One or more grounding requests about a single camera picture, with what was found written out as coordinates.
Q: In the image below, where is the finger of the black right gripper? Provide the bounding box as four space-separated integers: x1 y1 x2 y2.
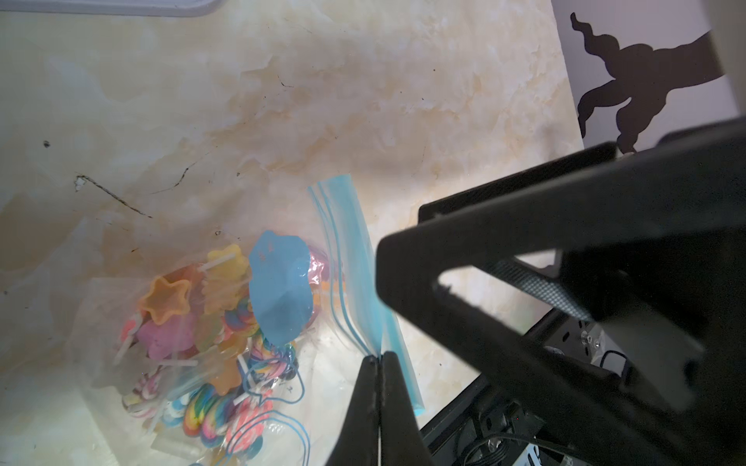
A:
418 142 618 223
376 118 745 465

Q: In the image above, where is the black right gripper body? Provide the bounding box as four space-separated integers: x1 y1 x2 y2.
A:
549 229 745 431

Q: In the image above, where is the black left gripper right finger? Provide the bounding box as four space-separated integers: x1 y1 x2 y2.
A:
380 351 433 466

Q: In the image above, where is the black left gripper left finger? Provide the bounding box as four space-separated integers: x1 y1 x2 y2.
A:
326 355 381 466

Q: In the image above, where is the blue-zip candy bag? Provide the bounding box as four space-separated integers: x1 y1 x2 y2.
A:
69 175 424 465

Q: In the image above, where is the purple plastic tray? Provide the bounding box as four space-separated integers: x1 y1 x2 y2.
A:
1 0 225 17

